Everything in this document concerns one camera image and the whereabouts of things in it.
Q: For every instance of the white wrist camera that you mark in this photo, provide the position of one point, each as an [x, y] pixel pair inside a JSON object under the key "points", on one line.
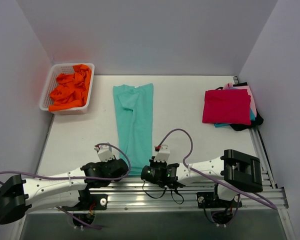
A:
{"points": [[162, 153], [104, 152]]}

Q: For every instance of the teal folded t-shirt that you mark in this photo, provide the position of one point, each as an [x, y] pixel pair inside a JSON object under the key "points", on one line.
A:
{"points": [[252, 118]]}

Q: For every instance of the magenta folded t-shirt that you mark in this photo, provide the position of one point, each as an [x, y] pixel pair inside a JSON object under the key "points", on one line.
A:
{"points": [[229, 106]]}

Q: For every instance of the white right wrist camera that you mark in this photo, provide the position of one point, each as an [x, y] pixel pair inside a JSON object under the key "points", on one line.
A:
{"points": [[162, 153]]}

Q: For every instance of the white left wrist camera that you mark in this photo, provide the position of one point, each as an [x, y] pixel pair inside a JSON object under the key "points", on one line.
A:
{"points": [[104, 152]]}

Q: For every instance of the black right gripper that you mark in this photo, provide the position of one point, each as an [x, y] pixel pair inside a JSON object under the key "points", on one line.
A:
{"points": [[154, 165]]}

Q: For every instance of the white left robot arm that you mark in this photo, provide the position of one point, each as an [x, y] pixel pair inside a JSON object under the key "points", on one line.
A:
{"points": [[19, 196]]}

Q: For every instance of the black folded t-shirt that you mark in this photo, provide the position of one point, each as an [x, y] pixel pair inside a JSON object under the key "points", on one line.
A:
{"points": [[240, 127]]}

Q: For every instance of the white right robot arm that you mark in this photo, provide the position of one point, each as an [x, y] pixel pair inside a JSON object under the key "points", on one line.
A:
{"points": [[233, 169]]}

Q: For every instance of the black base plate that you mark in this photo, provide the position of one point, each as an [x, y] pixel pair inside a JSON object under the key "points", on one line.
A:
{"points": [[88, 202], [211, 200]]}

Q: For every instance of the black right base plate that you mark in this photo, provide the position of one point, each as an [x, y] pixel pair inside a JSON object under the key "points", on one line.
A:
{"points": [[211, 200]]}

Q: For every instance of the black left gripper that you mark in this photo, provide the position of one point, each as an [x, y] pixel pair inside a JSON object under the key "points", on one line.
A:
{"points": [[118, 169]]}

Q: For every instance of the white plastic basket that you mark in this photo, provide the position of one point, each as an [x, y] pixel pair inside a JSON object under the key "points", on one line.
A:
{"points": [[51, 84]]}

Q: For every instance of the orange t-shirt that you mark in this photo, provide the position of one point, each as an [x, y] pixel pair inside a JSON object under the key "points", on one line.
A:
{"points": [[72, 90]]}

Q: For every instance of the teal t-shirt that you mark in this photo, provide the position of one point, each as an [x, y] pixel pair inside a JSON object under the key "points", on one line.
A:
{"points": [[134, 120], [252, 118]]}

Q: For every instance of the pink folded t-shirt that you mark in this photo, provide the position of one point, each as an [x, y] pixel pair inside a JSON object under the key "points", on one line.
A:
{"points": [[243, 86]]}

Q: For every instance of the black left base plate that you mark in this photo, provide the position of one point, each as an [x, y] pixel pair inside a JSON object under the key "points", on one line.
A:
{"points": [[88, 202]]}

